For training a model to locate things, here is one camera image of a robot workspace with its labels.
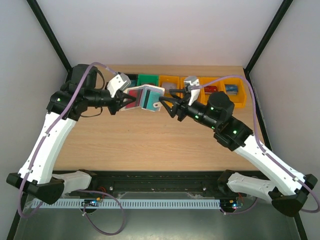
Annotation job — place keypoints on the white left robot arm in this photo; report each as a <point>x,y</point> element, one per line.
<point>65,107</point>

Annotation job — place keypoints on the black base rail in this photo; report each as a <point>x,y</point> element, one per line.
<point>203,183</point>

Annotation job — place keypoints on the black storage bin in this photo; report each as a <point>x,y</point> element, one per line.
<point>133,79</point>

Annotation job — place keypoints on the white slotted cable duct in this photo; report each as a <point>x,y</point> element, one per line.
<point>188,204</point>

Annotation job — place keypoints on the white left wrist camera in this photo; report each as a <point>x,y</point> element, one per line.
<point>119,82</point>

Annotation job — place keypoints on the beige leather card holder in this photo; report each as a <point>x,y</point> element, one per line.
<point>146,97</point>

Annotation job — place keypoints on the yellow storage bin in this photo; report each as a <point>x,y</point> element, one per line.
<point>241,98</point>
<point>183,83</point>
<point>169,78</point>
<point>205,80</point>

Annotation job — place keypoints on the black frame post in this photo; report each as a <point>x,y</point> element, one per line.
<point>276,20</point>
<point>42,20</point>

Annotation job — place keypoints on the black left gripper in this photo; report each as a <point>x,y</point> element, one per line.
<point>118,102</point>

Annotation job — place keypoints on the red card in bin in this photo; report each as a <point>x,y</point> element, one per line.
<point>210,89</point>

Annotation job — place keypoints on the black frame post left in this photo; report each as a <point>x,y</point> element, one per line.
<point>42,20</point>

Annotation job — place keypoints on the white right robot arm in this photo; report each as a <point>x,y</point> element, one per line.
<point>285,188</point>

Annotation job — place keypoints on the green storage bin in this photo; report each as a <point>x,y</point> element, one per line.
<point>147,79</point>

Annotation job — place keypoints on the blue cards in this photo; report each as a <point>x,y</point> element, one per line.
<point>150,98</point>

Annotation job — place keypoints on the black frame post right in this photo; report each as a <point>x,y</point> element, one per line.
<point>276,20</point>

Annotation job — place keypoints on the blue card in bin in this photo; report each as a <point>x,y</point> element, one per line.
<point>231,89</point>

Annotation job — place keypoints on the white card in yellow bin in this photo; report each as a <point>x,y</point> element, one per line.
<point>169,85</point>

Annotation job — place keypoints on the red credit card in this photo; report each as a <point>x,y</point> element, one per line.
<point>136,94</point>

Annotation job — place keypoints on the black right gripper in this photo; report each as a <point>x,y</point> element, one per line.
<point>180,110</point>

